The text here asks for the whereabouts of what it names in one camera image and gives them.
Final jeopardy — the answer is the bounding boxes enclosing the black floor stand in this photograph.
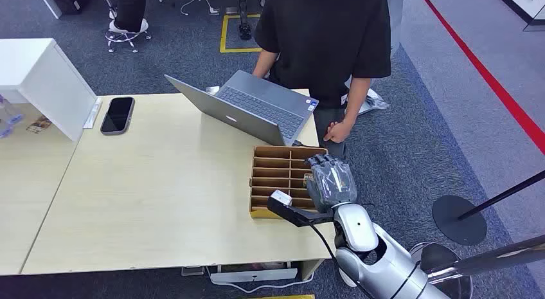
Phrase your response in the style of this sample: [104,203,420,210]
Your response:
[237,0,253,41]

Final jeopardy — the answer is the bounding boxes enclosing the black stanchion with round base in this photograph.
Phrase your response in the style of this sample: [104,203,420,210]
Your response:
[431,169,545,247]

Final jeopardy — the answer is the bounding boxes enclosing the white furniture with dark frame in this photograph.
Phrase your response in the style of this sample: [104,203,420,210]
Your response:
[489,0,545,33]

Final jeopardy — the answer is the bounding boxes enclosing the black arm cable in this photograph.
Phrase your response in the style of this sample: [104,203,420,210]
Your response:
[307,221,377,299]

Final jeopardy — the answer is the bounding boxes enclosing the white flat strip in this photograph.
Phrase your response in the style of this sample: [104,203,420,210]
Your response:
[82,97,103,130]

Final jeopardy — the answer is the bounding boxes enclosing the grey open laptop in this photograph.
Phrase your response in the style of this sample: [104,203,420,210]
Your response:
[164,69,319,147]

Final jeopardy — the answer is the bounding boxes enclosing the cardboard divider box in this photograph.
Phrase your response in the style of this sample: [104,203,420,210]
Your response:
[249,145,329,221]

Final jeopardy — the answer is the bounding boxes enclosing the black smartphone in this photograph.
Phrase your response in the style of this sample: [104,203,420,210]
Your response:
[100,96,136,136]

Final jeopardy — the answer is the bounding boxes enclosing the chrome stool base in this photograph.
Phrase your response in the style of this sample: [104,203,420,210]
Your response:
[104,28,153,54]

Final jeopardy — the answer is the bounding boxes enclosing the white device under desk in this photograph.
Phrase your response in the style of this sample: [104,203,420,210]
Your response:
[210,262,299,285]

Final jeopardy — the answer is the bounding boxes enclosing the printed paper label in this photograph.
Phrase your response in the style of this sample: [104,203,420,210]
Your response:
[26,115,53,135]

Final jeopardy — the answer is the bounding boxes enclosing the white cabinet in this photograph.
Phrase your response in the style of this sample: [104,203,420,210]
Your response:
[0,37,98,143]

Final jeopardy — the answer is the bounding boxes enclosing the chrome stanchion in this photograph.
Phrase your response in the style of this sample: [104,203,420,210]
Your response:
[408,235,545,299]

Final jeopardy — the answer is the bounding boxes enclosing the person's left hand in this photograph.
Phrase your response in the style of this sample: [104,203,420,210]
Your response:
[323,120,353,144]

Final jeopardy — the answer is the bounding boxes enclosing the clear plastic bag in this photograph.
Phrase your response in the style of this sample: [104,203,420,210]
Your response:
[344,77,391,116]

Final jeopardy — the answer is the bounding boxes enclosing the white floor cable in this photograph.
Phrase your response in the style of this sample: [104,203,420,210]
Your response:
[179,0,221,16]

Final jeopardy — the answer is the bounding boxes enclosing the seated person's legs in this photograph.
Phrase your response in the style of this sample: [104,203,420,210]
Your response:
[108,0,150,35]

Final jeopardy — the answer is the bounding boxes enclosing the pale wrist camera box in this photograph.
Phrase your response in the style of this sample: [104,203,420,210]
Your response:
[267,189,335,228]

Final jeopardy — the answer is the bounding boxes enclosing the white cable under desk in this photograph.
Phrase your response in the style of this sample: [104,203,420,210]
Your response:
[206,267,316,294]

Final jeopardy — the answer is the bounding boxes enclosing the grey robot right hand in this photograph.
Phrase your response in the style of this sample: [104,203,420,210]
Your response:
[305,153,358,213]

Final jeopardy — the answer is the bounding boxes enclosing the person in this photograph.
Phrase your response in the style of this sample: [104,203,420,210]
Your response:
[251,0,392,160]

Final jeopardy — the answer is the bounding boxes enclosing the white patterned column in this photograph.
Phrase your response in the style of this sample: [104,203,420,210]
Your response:
[386,0,405,59]

